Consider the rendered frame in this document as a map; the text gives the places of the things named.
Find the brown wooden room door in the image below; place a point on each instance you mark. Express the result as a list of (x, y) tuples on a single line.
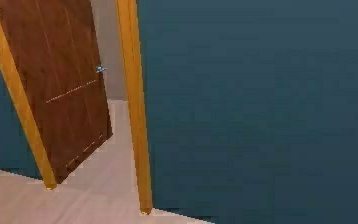
[(60, 83)]

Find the yellow wooden door frame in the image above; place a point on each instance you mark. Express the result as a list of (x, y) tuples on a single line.
[(135, 110)]

